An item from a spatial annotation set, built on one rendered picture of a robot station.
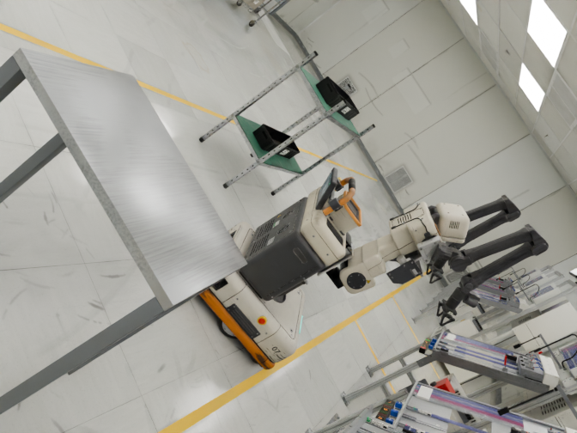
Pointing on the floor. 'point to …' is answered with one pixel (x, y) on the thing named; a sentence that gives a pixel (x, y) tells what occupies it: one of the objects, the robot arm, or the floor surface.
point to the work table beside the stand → (123, 193)
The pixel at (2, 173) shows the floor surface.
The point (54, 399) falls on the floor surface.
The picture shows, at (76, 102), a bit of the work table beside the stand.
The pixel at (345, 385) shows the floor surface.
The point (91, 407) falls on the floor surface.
